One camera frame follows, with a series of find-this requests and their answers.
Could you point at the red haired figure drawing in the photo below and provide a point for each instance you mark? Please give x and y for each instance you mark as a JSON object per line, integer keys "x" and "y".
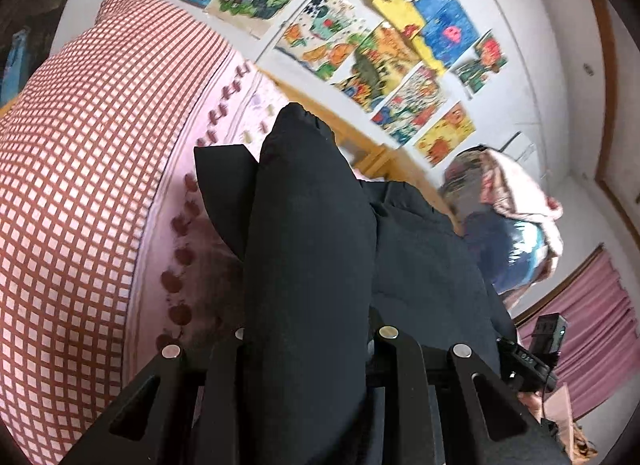
{"x": 486, "y": 61}

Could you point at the pink window curtain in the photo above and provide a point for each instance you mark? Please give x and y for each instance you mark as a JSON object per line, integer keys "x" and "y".
{"x": 600, "y": 349}

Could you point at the yellow bear drawing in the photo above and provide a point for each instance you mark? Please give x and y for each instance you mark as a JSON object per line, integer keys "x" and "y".
{"x": 446, "y": 135}

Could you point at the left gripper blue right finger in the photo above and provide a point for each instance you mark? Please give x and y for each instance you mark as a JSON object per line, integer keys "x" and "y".
{"x": 434, "y": 406}

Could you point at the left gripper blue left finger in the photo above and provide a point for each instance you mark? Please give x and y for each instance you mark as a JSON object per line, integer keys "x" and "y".
{"x": 179, "y": 409}

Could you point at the wooden bed frame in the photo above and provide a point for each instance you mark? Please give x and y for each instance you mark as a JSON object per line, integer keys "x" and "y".
{"x": 372, "y": 159}

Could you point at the red checked pillow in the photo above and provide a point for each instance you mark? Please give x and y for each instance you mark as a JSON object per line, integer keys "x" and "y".
{"x": 83, "y": 149}

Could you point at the dark framed mirror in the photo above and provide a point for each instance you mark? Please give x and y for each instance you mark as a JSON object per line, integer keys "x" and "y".
{"x": 28, "y": 28}

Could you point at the person's right hand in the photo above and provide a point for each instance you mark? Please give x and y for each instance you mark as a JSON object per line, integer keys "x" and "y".
{"x": 533, "y": 402}

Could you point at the colourful doodle drawing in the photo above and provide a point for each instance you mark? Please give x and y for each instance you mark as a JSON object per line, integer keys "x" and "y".
{"x": 409, "y": 109}

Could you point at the black puffer jacket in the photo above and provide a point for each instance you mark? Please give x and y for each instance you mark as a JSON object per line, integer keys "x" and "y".
{"x": 326, "y": 257}

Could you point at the white air conditioner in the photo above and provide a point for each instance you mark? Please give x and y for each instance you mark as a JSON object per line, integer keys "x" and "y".
{"x": 520, "y": 148}

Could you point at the pink floral blanket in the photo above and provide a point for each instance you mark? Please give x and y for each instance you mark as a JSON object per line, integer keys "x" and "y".
{"x": 520, "y": 204}

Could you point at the blue sea jellyfish drawing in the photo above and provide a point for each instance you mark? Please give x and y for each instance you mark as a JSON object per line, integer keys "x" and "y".
{"x": 439, "y": 30}

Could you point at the green turtle drawing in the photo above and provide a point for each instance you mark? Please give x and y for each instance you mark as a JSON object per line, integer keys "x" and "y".
{"x": 376, "y": 68}

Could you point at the cartoon animals drawing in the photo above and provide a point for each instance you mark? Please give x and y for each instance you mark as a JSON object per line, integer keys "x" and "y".
{"x": 325, "y": 32}

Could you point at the plastic bag of clothes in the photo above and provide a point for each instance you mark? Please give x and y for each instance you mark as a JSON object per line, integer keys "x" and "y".
{"x": 500, "y": 234}

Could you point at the pink fruit print quilt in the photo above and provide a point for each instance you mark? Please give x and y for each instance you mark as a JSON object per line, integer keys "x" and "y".
{"x": 187, "y": 284}

